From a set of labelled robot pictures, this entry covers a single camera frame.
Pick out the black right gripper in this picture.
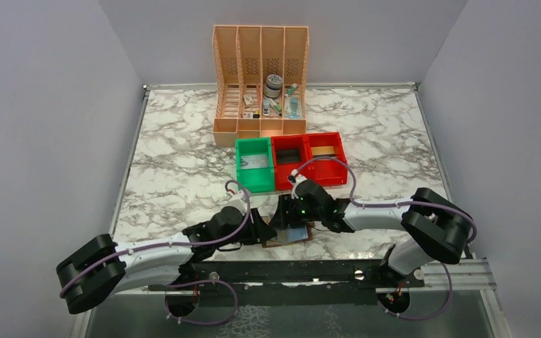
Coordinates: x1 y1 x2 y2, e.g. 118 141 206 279
269 193 323 229

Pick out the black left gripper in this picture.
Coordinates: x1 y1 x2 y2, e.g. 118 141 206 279
215 208 277 249

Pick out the brown leather card holder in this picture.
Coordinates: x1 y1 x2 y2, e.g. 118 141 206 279
262 223 313 248

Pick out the red plastic bin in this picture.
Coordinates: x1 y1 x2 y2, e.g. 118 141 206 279
306 132 348 187
270 134 311 191

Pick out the green plastic bin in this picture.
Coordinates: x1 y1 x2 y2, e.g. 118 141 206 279
235 137 275 193

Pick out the gold VIP card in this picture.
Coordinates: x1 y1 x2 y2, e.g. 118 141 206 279
311 146 336 158

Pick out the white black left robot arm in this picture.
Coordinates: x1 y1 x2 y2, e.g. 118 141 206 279
56 206 277 314

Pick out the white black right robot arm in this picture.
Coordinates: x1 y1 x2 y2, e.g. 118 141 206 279
269 180 475 287

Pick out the black card in red bin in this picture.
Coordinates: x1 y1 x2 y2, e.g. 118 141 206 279
275 149 302 165

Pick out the silver card in green bin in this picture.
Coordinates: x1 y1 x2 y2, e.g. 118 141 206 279
240 154 269 170

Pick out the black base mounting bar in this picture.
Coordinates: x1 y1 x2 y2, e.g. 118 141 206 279
148 259 424 307

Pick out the small grey white bottle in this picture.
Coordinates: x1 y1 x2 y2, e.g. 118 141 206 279
263 103 271 116

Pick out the small red black item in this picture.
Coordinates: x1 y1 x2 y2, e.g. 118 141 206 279
242 112 261 119

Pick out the teal packaged item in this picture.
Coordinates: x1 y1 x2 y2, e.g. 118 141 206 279
284 96 303 120

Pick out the green white marker pen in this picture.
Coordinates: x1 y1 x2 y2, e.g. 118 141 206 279
266 98 282 117

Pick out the small white box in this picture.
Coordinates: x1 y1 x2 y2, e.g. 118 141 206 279
243 94 254 106

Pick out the grey round tin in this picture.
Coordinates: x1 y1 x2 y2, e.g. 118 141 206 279
263 74 283 99

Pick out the small teal tube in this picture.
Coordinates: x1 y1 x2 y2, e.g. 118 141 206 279
285 83 298 97

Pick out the orange plastic desk organizer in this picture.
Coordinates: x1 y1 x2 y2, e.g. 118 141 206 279
212 25 310 147

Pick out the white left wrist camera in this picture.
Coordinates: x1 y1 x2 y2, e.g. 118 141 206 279
228 190 249 215

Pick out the aluminium frame rail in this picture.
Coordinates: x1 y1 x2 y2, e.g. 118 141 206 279
82 259 497 296

